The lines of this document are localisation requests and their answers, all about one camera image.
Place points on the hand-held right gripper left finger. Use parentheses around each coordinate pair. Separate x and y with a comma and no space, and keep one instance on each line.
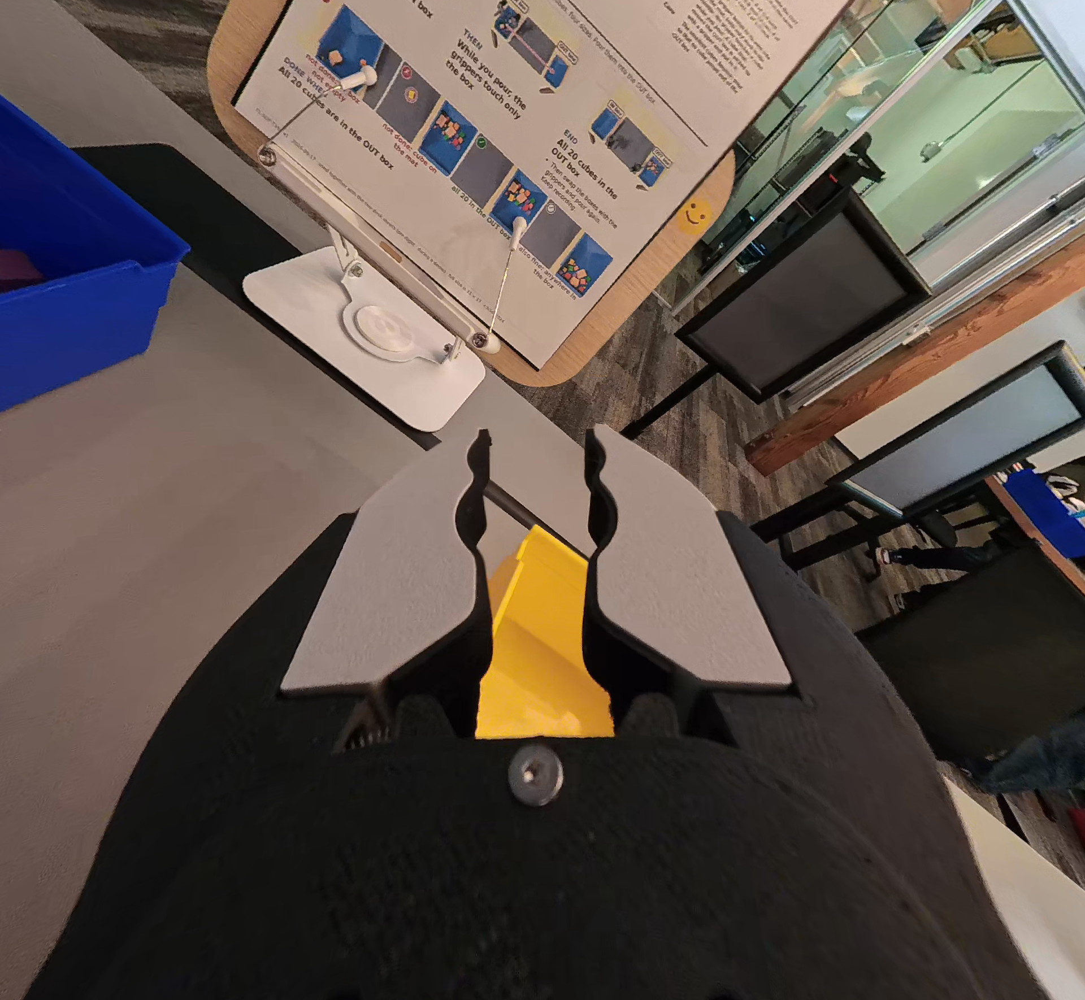
(390,593)

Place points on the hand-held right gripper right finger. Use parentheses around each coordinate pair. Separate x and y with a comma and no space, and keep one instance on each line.
(686,593)

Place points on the yellow plastic box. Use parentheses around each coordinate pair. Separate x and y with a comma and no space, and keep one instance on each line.
(534,661)

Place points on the blue plastic box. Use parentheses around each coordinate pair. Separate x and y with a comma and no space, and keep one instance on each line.
(76,271)

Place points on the pile of coloured wooden cubes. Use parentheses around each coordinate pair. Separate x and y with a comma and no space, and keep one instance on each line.
(17,271)

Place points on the black office chair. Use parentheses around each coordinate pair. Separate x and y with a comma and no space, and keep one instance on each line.
(958,661)

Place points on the black framed floor sign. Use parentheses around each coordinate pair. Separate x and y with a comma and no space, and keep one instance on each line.
(958,441)
(805,297)

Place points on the long wooden table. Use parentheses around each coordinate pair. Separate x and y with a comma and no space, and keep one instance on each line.
(1017,525)

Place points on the wooden beam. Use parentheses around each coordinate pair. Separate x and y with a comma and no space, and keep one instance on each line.
(932,339)

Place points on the small blue storage bin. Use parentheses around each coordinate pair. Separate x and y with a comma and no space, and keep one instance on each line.
(1047,508)

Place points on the yellow smiley sticker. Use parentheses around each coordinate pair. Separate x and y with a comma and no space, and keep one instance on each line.
(695,217)

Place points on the printed instruction sheet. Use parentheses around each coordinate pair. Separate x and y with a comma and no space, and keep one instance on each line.
(593,42)

